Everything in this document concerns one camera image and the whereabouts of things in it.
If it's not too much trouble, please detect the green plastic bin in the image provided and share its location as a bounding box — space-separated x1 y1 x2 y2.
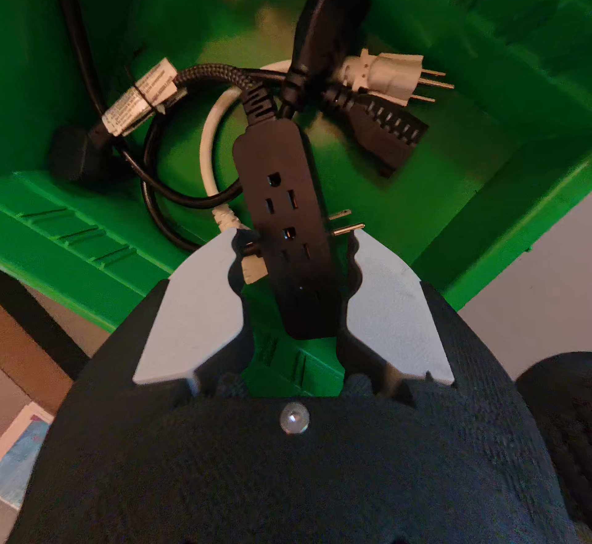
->
0 0 592 399

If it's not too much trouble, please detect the flat printed packet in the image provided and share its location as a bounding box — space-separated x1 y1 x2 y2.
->
0 402 55 510

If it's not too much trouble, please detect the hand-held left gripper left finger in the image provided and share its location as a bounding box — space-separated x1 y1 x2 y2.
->
133 229 255 387

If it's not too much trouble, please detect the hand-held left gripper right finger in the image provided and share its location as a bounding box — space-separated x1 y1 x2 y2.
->
338 229 455 386

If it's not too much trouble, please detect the white power cord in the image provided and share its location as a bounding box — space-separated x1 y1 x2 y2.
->
199 48 455 286

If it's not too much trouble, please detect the black power cord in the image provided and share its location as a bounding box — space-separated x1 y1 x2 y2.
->
139 86 430 253
48 0 372 212

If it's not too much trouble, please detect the black power strip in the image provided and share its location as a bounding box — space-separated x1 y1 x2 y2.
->
232 117 347 341

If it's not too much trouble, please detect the black mesh wrist pad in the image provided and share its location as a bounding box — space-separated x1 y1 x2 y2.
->
515 352 592 528

